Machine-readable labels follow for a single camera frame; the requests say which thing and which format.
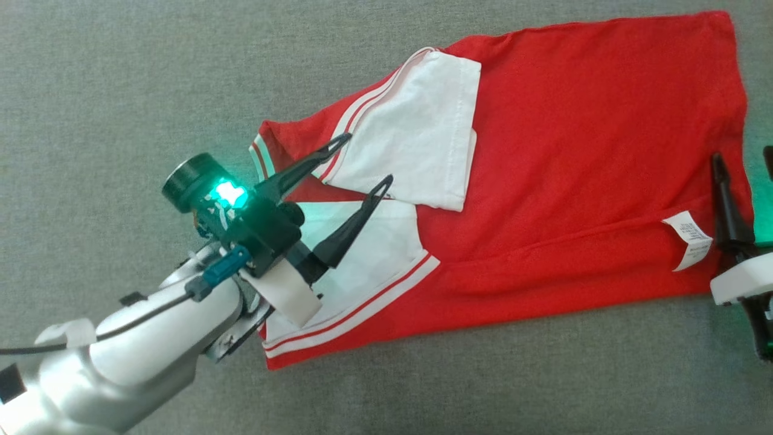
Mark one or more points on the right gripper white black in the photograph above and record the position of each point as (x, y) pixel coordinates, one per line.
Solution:
(749, 278)

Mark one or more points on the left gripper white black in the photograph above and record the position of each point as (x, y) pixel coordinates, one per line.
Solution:
(284, 296)

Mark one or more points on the red shirt with white sleeves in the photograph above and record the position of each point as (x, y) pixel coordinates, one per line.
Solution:
(574, 151)

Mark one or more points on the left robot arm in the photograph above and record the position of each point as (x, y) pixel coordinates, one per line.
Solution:
(151, 344)

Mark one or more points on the grey sofa seat cushion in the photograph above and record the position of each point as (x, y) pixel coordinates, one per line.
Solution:
(121, 90)

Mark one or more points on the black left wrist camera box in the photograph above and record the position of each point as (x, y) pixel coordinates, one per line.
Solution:
(266, 232)

